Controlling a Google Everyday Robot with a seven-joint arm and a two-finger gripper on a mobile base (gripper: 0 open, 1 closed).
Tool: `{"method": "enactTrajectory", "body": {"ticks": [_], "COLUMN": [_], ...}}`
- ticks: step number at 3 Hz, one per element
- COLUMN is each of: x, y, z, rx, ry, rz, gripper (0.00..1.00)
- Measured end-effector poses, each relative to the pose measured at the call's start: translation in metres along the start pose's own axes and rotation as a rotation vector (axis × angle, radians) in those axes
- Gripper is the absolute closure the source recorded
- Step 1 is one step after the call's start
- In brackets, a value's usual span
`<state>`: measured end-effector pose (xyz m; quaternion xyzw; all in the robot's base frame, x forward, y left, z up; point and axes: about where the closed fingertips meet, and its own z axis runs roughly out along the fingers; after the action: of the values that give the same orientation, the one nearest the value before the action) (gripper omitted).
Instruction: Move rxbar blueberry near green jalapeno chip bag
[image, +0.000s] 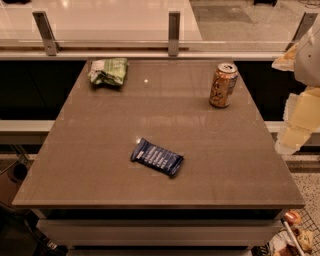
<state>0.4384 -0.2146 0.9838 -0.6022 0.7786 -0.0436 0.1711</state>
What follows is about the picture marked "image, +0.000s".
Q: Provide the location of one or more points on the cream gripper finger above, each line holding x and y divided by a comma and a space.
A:
301, 118
287, 61

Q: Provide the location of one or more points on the blue rxbar blueberry wrapper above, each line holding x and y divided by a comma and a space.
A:
157, 158

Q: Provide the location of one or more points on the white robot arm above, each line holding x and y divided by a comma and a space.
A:
307, 62

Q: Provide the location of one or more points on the green jalapeno chip bag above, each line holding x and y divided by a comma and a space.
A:
108, 71

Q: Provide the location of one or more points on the orange soda can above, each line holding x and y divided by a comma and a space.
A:
223, 84

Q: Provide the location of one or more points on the white drawer front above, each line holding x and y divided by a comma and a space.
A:
159, 232

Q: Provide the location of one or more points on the right metal railing bracket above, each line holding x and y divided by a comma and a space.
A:
305, 24

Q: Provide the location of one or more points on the metal railing bracket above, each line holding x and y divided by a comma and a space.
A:
51, 47
305, 24
173, 33

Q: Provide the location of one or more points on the wire basket with snacks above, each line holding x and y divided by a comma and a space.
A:
299, 237

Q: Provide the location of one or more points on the middle metal railing bracket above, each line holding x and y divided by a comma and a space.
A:
173, 33

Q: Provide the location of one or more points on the left metal railing bracket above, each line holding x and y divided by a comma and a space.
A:
51, 47

